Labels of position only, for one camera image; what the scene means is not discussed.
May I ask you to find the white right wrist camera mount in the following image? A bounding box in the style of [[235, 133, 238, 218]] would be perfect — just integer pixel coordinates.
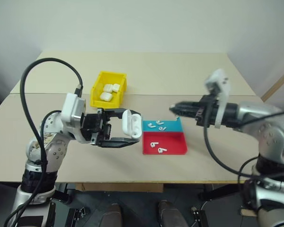
[[204, 69, 232, 130]]

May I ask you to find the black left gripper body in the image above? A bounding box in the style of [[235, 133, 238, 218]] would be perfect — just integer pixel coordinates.
[[81, 108, 113, 146]]

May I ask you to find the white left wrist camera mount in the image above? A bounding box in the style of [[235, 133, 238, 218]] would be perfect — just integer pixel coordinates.
[[61, 93, 86, 123]]

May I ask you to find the dark brown rounded shape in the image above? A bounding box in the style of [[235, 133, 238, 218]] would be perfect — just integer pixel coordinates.
[[158, 200, 186, 227], [101, 202, 123, 227]]

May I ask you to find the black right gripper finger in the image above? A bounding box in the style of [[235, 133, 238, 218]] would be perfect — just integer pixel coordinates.
[[169, 101, 201, 110], [169, 108, 201, 117]]

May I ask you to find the black table frame leg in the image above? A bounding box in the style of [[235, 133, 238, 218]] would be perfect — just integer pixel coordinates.
[[54, 183, 73, 204], [198, 183, 231, 202]]

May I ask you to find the wooden board under table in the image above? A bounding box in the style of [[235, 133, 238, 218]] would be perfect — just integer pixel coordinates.
[[75, 182, 164, 193]]

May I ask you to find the light wooden strip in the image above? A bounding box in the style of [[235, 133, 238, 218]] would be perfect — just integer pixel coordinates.
[[261, 65, 284, 103]]

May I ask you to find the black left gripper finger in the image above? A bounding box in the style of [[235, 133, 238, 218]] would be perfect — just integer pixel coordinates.
[[103, 108, 139, 119], [99, 137, 141, 148]]

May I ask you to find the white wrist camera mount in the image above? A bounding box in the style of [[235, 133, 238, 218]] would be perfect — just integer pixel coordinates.
[[204, 69, 232, 130], [61, 93, 86, 123]]

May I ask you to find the yellow plastic bin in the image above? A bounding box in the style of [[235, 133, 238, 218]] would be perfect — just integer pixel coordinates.
[[89, 70, 128, 109]]

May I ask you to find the blue and red tray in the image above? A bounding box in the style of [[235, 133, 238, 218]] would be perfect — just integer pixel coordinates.
[[141, 117, 188, 156]]

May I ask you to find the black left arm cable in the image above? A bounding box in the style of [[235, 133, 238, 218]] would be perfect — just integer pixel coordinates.
[[4, 57, 84, 227]]

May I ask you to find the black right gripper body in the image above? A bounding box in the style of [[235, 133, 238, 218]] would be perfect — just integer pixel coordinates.
[[195, 94, 222, 128]]

